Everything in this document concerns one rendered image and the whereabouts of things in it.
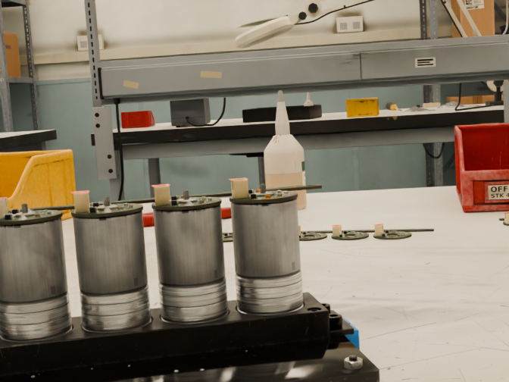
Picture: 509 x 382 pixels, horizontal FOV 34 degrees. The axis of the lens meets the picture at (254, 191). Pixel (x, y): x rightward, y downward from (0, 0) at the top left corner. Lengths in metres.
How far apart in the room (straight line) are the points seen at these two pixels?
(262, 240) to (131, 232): 0.05
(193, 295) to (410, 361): 0.08
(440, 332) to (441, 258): 0.14
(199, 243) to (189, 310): 0.02
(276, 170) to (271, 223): 0.39
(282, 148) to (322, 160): 4.07
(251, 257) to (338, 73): 2.33
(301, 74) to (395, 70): 0.29
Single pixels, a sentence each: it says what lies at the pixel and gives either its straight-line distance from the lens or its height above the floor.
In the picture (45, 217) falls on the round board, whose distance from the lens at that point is 0.29.
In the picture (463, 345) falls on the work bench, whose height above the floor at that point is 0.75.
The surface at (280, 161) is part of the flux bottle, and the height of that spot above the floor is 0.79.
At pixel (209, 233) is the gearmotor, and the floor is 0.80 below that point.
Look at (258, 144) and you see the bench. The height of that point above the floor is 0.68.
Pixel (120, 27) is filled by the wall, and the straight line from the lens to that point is 4.90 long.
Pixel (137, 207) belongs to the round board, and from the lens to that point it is 0.29.
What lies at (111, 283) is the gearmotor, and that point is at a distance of 0.29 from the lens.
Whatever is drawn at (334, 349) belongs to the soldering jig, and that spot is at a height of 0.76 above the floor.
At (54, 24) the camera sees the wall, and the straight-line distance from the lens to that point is 5.01.
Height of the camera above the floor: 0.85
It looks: 7 degrees down
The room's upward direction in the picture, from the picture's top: 4 degrees counter-clockwise
